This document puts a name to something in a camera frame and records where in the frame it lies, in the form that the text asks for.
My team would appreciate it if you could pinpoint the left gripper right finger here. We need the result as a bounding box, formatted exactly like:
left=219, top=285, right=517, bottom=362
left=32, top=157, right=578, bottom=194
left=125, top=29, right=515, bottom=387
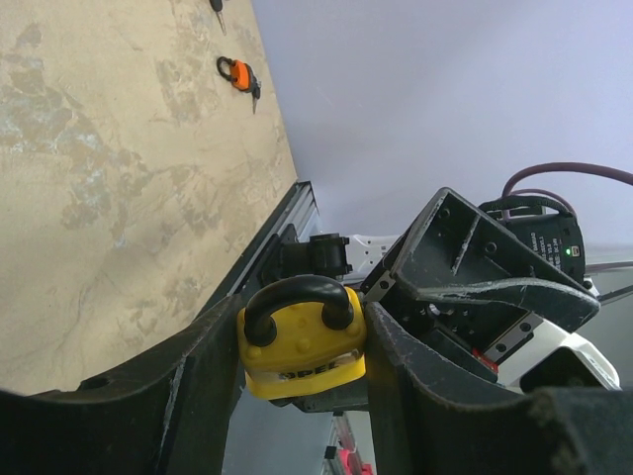
left=365, top=303, right=632, bottom=474

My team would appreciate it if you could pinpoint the yellow padlock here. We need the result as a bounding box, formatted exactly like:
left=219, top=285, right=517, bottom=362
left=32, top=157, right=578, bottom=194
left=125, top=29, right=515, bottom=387
left=236, top=275, right=367, bottom=401

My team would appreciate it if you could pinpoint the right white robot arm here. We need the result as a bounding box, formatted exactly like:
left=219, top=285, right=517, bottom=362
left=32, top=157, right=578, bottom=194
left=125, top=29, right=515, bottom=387
left=277, top=188, right=599, bottom=381

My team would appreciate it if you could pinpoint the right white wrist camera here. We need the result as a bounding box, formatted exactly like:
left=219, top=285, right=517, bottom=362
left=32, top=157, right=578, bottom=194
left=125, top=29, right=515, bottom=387
left=485, top=314, right=621, bottom=394

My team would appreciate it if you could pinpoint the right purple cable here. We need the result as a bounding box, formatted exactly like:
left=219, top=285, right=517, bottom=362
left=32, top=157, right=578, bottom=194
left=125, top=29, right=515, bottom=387
left=501, top=161, right=633, bottom=219

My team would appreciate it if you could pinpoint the black padlock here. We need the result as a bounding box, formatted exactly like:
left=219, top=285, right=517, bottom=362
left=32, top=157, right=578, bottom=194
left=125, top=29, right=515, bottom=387
left=209, top=0, right=226, bottom=36

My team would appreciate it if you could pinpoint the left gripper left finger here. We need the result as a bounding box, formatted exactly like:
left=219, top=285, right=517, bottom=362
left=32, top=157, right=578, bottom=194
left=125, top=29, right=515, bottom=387
left=1, top=296, right=242, bottom=474

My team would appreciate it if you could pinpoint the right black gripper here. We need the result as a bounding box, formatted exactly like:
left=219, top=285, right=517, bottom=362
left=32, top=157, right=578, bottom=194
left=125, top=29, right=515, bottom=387
left=361, top=188, right=600, bottom=382

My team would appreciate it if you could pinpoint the orange padlock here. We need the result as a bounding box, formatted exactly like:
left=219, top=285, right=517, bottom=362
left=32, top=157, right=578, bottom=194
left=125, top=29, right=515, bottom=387
left=216, top=56, right=261, bottom=114

